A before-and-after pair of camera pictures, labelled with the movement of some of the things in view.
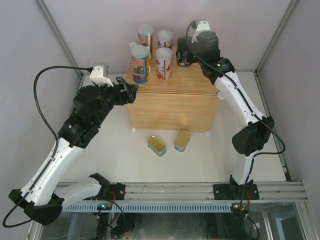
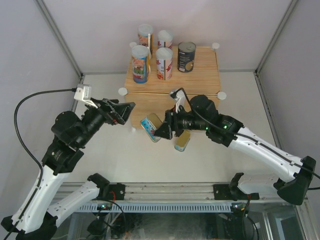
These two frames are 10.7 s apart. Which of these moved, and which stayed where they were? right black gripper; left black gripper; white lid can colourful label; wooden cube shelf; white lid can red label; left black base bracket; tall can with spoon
Moved: right black gripper; left black gripper
Stayed: white lid can colourful label; white lid can red label; tall can with spoon; left black base bracket; wooden cube shelf
